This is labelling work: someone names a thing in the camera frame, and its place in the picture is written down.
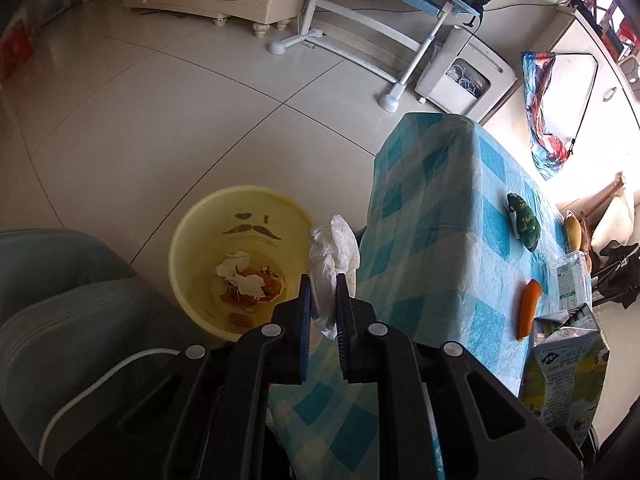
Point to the white balcony cabinet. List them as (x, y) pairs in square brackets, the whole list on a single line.
[(589, 106)]

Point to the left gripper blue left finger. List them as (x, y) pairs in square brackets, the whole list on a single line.
[(305, 307)]

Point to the green plush toy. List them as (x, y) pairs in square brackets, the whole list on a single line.
[(525, 225)]

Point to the white cushion on chair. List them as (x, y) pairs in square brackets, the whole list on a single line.
[(617, 223)]

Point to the yellow plastic trash bin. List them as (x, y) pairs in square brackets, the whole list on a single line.
[(271, 227)]

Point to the white paper napkin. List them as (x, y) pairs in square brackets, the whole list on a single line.
[(234, 271)]

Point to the white air purifier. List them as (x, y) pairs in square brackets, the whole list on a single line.
[(465, 77)]

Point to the light blue seat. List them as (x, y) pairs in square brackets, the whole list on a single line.
[(80, 330)]

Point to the white tissue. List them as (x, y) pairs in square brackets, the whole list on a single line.
[(333, 251)]

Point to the blue white checkered tablecloth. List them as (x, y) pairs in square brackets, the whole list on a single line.
[(438, 261)]

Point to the yellow mango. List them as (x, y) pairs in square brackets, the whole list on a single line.
[(573, 232)]

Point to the black folding chair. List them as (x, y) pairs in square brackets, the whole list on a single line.
[(618, 279)]

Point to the colourful hanging cloth bag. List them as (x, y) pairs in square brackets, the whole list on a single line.
[(549, 152)]

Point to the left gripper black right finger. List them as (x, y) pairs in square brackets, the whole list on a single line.
[(342, 323)]

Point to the wooden chair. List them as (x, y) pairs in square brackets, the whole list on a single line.
[(602, 200)]

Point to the orange peel piece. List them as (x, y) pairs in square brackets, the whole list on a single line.
[(527, 308)]

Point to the red plastic stool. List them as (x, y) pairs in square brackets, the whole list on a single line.
[(16, 49)]

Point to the milk carton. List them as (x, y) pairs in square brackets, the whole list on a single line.
[(565, 370)]

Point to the red snack wrapper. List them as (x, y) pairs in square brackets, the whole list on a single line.
[(245, 307)]

